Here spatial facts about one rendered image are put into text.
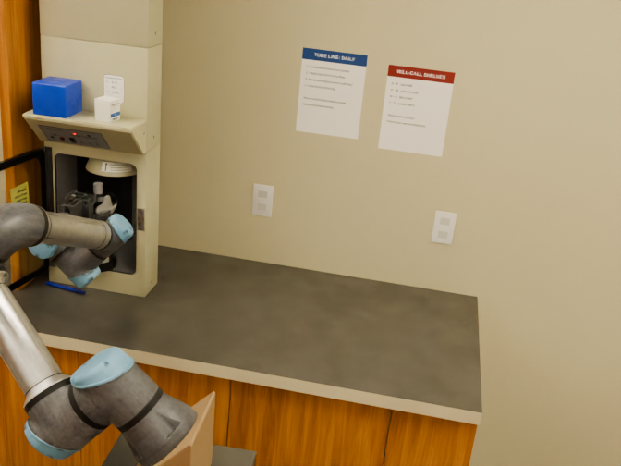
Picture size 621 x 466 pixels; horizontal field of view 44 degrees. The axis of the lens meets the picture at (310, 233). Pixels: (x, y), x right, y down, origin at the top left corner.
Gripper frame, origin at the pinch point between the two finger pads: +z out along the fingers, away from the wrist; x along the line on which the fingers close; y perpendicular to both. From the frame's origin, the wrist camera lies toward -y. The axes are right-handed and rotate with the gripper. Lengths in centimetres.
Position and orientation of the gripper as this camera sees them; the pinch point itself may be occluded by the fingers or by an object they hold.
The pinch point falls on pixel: (98, 204)
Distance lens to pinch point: 240.6
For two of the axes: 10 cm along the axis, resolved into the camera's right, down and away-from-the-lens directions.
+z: 1.8, -3.9, 9.0
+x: -9.8, -1.5, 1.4
